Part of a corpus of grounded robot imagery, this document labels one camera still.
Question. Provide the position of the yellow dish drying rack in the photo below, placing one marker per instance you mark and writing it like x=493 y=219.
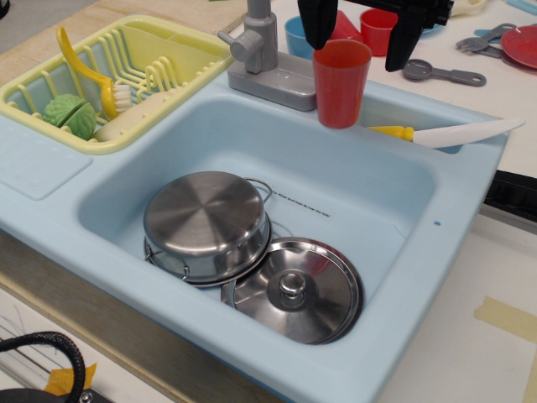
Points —
x=148 y=54

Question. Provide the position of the steel pot lid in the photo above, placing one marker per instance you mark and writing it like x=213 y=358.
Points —
x=303 y=289

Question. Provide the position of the blue plastic cup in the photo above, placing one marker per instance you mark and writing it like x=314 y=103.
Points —
x=296 y=40

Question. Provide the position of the orange red plastic cup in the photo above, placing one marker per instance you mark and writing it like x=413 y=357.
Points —
x=340 y=74

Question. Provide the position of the grey toy spoon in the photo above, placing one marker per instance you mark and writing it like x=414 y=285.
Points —
x=419 y=70

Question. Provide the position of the green toy cabbage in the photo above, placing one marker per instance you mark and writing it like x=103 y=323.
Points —
x=73 y=112

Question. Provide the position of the red upright plastic cup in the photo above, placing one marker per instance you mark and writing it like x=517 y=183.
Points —
x=376 y=26

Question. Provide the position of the steel pot upside down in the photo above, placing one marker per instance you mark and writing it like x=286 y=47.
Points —
x=208 y=228

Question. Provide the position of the grey toy faucet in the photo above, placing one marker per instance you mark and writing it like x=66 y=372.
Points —
x=261 y=70

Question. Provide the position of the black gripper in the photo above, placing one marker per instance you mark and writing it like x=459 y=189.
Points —
x=319 y=20

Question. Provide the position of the yellow tape piece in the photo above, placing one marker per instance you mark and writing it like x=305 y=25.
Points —
x=60 y=381

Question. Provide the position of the grey toy fork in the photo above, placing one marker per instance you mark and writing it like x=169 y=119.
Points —
x=479 y=46

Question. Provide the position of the yellow dish brush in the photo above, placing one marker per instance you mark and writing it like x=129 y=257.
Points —
x=114 y=98

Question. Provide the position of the black rail at table edge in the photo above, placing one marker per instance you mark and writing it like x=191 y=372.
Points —
x=513 y=193

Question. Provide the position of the red toy plate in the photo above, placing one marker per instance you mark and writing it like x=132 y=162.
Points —
x=519 y=44

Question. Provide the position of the red cup lying down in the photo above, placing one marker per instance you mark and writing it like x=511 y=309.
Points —
x=345 y=28

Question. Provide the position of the cream toy bottle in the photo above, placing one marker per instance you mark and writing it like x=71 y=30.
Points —
x=127 y=121

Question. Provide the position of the beige masking tape strip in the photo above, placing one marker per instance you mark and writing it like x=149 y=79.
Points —
x=508 y=318

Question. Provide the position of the grey blue toy utensil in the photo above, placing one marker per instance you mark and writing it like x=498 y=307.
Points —
x=494 y=35

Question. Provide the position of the cream toy dish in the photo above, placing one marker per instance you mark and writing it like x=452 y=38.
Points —
x=467 y=7

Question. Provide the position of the yellow white toy knife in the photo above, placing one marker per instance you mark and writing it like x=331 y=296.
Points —
x=439 y=138

